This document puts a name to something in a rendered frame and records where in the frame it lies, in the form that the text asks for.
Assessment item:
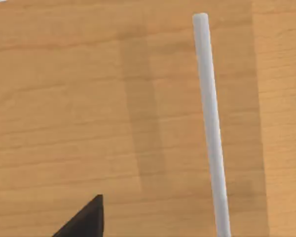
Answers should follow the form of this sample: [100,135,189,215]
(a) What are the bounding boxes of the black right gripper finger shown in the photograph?
[51,194,105,237]

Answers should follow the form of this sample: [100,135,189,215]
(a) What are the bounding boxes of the long grey metal handle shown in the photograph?
[192,12,232,237]

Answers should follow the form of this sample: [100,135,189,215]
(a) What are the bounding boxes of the wooden door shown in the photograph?
[0,0,296,237]

